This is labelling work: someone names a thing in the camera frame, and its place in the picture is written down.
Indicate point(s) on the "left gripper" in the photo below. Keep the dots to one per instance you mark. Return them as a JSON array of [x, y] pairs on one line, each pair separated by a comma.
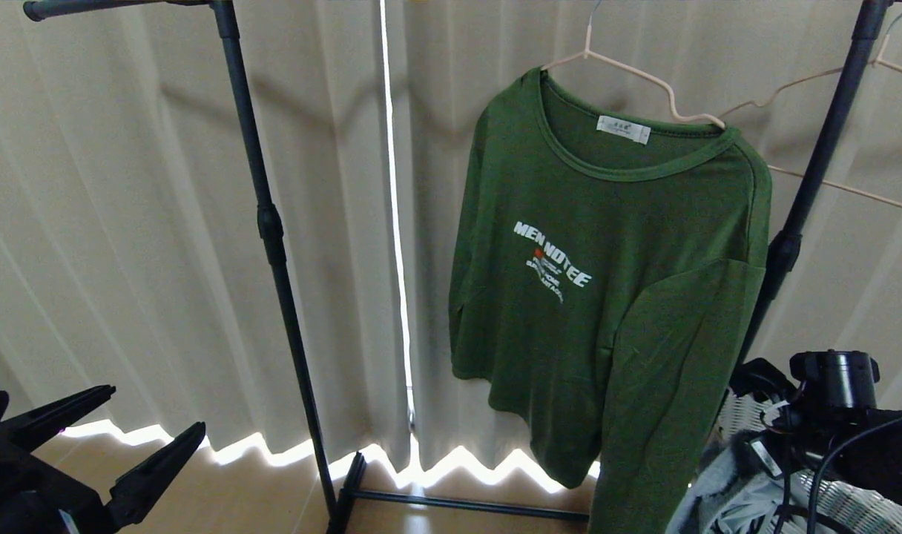
[[21, 489]]

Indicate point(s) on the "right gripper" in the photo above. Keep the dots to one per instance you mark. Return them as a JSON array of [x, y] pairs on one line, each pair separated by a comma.
[[792, 445]]

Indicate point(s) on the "pale grey shorts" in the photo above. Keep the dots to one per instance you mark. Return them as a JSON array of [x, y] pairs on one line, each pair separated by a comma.
[[718, 504]]

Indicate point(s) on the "green long-sleeved shirt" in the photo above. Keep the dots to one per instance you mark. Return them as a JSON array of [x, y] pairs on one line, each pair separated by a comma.
[[644, 356]]

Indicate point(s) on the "pink clothes hanger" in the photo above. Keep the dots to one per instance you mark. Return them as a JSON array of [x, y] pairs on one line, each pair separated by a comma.
[[851, 191], [589, 37]]

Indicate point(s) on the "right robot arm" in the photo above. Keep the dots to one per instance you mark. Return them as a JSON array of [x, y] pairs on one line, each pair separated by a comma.
[[837, 378]]

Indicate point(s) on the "white laundry basket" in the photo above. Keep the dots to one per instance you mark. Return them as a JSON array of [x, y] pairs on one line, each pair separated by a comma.
[[877, 515]]

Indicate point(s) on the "black clothes rack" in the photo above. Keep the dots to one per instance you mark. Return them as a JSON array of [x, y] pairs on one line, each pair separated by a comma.
[[271, 226]]

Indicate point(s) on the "beige curtain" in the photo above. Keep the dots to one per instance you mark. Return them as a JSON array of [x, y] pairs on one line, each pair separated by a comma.
[[124, 222]]

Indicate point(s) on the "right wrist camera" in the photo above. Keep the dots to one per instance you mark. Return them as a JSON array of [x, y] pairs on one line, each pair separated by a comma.
[[759, 378]]

